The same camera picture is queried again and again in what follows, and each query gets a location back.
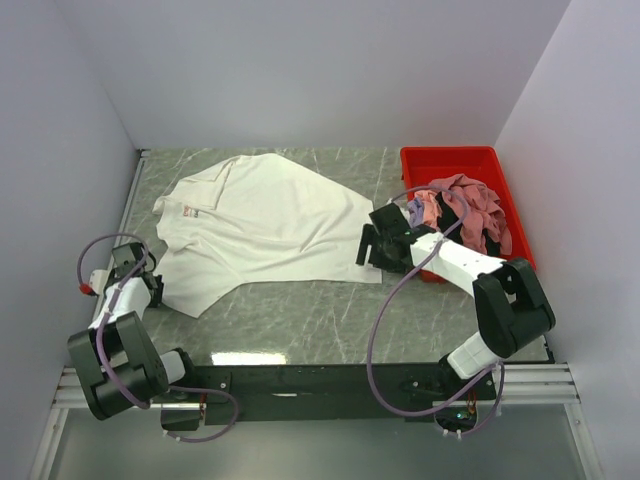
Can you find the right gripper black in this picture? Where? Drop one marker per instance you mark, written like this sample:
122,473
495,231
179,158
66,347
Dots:
366,241

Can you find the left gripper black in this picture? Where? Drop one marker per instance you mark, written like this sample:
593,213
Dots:
157,293

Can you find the white t shirt red print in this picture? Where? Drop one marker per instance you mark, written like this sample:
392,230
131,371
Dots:
257,219

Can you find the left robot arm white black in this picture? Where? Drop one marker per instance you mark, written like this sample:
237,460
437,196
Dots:
116,362

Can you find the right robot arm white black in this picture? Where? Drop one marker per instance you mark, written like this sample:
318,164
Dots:
512,309

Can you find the lavender t shirt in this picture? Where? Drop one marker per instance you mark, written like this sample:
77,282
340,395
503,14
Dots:
416,211

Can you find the light pink t shirt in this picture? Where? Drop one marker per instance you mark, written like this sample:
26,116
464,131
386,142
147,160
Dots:
433,210

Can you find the black t shirt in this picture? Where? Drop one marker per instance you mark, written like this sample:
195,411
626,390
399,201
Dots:
448,217

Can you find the red plastic bin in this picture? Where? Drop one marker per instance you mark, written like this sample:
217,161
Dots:
421,165

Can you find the dusty pink t shirt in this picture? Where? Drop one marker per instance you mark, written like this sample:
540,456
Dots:
484,211

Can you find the black base crossbar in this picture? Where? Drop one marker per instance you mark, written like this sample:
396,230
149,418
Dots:
303,392

